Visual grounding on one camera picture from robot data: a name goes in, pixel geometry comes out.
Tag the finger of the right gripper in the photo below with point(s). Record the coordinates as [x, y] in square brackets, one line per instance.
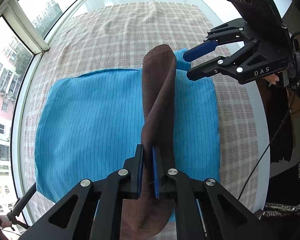
[200, 50]
[211, 68]

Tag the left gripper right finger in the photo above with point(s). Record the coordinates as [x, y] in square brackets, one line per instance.
[204, 209]

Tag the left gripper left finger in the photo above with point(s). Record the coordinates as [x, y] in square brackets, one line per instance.
[92, 209]

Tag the brown fleece garment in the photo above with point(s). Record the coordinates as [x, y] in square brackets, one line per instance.
[147, 216]

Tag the person right hand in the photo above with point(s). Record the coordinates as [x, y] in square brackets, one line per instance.
[273, 79]

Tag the folded blue cloth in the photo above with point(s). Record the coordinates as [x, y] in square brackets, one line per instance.
[92, 123]

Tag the plaid pink bed sheet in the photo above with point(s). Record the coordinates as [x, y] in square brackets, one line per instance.
[119, 36]

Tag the black camera box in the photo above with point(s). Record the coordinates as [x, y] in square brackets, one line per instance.
[264, 18]

